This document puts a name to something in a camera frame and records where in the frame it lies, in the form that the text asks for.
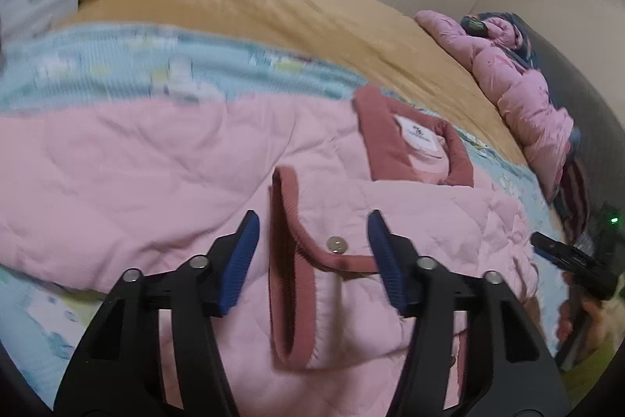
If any person's right hand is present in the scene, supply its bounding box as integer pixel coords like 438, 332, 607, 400
557, 271, 617, 347

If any dark grey headboard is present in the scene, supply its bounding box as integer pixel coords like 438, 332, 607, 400
525, 26, 625, 227

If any dark blue patterned cloth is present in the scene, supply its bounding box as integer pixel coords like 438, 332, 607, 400
461, 11, 548, 71

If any blue cartoon cat blanket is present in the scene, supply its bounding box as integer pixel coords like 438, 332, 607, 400
0, 23, 567, 408

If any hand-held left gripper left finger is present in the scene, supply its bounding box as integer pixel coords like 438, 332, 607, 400
53, 210, 261, 417

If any pink quilted jacket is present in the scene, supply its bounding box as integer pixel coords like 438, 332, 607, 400
0, 85, 538, 417

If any pink puffer coat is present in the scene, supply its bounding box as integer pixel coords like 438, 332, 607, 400
414, 9, 577, 203

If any tan bed cover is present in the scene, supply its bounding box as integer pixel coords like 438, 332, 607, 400
63, 0, 538, 168

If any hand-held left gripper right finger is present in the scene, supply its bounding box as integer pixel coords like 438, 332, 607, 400
367, 209, 572, 417

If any person's right forearm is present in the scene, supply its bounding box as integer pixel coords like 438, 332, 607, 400
559, 336, 618, 401

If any dark striped cloth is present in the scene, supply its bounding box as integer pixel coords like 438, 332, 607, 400
559, 158, 593, 234

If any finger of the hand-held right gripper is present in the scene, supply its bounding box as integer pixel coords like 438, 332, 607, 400
530, 231, 595, 272

